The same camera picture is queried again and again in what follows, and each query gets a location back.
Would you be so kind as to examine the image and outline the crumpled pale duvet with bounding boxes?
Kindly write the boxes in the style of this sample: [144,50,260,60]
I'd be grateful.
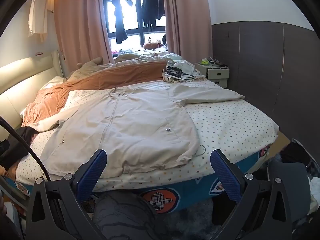
[114,52,181,67]

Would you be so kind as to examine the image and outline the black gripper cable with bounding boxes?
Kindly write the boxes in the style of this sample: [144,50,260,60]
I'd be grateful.
[0,116,51,182]

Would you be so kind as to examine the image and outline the white crumpled cloth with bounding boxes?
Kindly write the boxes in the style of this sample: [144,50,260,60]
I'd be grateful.
[309,177,320,202]

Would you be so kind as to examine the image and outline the row of dark hanging clothes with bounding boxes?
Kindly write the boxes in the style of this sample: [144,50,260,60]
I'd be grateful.
[136,0,165,32]

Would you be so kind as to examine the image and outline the black tangled cables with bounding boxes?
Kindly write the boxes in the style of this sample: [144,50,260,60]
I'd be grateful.
[166,65,196,81]

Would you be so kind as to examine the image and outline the white hanging garment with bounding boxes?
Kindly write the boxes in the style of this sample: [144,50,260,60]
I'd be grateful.
[28,0,49,43]

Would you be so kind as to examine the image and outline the orange blanket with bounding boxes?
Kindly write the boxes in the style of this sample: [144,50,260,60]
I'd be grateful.
[21,64,175,128]

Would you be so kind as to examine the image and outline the beige plush toy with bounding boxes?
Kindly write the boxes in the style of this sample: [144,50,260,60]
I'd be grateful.
[68,56,113,81]

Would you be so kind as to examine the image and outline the pink curtain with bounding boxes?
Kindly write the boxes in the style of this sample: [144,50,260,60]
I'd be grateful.
[54,0,112,78]
[162,0,213,58]

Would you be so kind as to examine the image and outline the clutter on nightstand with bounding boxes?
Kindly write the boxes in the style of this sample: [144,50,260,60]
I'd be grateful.
[207,57,229,68]

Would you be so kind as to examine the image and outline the brown cardboard sheet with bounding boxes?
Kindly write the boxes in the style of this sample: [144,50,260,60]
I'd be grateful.
[261,130,291,166]

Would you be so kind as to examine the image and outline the blue printed bed sheet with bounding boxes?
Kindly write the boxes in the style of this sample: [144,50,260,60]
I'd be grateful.
[10,144,272,214]

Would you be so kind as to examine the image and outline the cream padded headboard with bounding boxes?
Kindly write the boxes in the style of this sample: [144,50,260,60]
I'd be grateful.
[0,50,63,130]

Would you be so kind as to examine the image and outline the cream nightstand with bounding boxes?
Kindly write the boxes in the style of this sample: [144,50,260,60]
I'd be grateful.
[195,62,230,88]

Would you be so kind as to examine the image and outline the bed with spotted sheet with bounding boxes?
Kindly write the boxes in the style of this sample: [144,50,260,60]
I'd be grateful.
[15,77,279,193]

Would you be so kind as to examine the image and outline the black bag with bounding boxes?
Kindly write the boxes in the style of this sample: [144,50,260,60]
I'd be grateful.
[280,139,320,172]

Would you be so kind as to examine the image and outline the white pillow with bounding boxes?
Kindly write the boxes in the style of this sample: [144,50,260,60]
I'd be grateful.
[41,76,64,90]

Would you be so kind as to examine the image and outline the person's leg grey patterned pants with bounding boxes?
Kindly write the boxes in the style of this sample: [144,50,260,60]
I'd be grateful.
[92,192,181,240]

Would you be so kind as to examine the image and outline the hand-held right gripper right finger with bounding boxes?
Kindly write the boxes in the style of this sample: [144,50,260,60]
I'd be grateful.
[210,149,293,240]

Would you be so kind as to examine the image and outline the white cloth bundle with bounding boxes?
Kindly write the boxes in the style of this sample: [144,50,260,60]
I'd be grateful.
[162,59,208,83]

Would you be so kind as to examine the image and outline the black cloth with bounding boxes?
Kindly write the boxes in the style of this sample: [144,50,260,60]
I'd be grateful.
[0,126,40,170]

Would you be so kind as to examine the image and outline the beige zip jacket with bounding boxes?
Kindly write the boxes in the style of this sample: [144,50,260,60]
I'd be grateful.
[31,81,245,178]

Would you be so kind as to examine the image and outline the grey fluffy rug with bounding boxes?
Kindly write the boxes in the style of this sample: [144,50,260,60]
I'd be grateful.
[155,200,227,240]

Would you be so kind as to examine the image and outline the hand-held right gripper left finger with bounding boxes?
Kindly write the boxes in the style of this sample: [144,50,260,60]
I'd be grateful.
[25,149,108,240]

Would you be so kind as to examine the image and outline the long dark hanging garment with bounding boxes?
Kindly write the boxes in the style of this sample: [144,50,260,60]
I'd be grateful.
[113,0,128,44]

